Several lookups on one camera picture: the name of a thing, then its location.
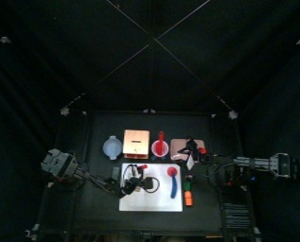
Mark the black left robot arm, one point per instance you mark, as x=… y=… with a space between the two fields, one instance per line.
x=60 y=164

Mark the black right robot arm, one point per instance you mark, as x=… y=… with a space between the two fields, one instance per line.
x=262 y=163

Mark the light blue bowl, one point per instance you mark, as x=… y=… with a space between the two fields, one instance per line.
x=112 y=147

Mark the pink tray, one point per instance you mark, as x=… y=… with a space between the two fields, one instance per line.
x=177 y=145

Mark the red measuring cup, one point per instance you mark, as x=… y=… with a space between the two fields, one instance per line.
x=160 y=147

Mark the white cutting mat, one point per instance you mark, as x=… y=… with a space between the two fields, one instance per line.
x=156 y=200

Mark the small black toy piece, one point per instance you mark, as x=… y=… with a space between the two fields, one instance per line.
x=189 y=177

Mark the wooden toy box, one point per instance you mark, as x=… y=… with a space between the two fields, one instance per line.
x=136 y=143

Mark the red spoon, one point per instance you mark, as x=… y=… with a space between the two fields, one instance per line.
x=173 y=186

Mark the green toy piece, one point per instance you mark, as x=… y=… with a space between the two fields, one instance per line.
x=187 y=186

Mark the orange marker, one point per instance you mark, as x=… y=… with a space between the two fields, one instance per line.
x=188 y=198

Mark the white text label sticker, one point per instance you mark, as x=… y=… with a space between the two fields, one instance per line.
x=236 y=217

